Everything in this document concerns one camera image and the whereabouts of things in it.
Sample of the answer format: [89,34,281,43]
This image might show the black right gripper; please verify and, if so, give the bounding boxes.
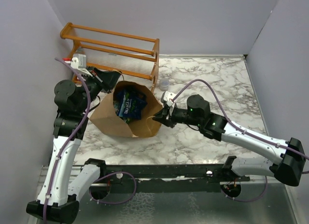
[152,105,202,128]

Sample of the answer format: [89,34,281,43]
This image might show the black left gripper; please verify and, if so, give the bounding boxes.
[77,66,123,113]

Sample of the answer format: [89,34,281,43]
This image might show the blue green chips bag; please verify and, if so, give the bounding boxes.
[114,87,147,120]

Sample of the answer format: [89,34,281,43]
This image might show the brown paper bag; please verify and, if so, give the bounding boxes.
[89,81,162,138]

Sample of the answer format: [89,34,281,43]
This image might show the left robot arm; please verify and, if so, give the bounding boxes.
[26,67,121,224]

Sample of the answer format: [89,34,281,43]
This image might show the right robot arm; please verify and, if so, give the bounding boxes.
[153,92,306,186]

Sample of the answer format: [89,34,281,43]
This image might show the green snack packet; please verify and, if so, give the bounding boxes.
[121,117,133,124]

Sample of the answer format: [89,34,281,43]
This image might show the small clear plastic jar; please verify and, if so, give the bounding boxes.
[159,78,170,91]

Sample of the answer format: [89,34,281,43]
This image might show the orange wooden shelf rack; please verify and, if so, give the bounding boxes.
[60,22,160,92]

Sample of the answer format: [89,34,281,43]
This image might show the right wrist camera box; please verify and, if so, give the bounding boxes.
[161,91,176,107]

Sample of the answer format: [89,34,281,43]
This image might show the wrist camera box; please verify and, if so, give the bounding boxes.
[70,54,86,69]
[161,91,176,107]

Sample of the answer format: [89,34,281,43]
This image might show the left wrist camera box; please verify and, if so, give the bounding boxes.
[70,54,86,69]

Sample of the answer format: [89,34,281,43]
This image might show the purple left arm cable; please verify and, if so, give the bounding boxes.
[43,56,100,222]

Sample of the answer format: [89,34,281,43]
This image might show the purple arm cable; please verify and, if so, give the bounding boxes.
[170,79,309,202]
[43,56,100,222]

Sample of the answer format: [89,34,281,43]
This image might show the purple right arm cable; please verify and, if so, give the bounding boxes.
[170,79,309,202]

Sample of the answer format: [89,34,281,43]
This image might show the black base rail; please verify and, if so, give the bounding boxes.
[84,157,250,197]

